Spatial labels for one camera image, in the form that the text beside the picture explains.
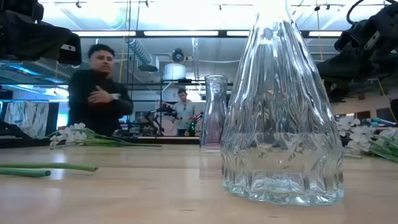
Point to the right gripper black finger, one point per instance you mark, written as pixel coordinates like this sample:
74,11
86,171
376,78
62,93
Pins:
340,90
357,70

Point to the white artificial flower spray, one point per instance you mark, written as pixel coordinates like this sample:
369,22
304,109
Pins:
360,140
79,136

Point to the black background robot arm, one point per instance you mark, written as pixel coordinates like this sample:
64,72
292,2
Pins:
161,110

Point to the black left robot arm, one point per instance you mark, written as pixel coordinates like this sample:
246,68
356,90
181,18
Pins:
9,132

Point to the large ribbed clear glass vase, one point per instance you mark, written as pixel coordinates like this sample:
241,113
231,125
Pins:
280,124

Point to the slim clear glass vase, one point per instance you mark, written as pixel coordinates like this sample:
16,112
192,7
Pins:
214,102

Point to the pink tinted glass vase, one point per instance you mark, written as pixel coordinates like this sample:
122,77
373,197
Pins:
213,143

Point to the teal background tool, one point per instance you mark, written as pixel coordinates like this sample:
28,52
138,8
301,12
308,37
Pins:
379,121

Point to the white teal patterned cloth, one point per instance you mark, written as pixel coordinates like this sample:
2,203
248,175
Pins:
28,118

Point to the person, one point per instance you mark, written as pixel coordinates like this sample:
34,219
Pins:
184,112
99,118

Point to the black ceiling vent hood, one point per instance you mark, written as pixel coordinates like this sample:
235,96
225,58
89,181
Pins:
148,68

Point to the black ceiling light beam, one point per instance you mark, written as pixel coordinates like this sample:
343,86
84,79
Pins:
222,33

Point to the black metal rack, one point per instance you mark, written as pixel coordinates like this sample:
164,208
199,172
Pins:
161,105

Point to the white cylindrical tank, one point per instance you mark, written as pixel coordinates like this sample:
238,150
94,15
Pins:
174,71

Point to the silver flexible duct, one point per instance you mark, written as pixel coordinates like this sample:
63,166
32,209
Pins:
140,51

